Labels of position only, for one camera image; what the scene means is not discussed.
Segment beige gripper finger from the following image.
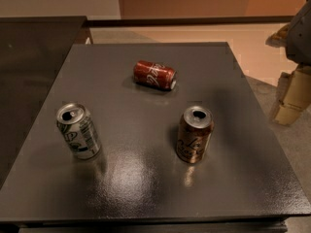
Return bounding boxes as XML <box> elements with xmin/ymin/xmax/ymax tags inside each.
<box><xmin>270</xmin><ymin>65</ymin><xmax>311</xmax><ymax>125</ymax></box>
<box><xmin>265</xmin><ymin>24</ymin><xmax>290</xmax><ymax>48</ymax></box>

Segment red coke can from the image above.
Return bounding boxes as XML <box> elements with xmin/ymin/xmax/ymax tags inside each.
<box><xmin>133</xmin><ymin>60</ymin><xmax>177</xmax><ymax>90</ymax></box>

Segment brown orange soda can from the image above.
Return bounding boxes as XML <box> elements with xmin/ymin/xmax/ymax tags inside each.
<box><xmin>176</xmin><ymin>106</ymin><xmax>214</xmax><ymax>164</ymax></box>

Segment white green soda can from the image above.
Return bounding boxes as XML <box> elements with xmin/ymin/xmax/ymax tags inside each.
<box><xmin>56</xmin><ymin>103</ymin><xmax>101</xmax><ymax>160</ymax></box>

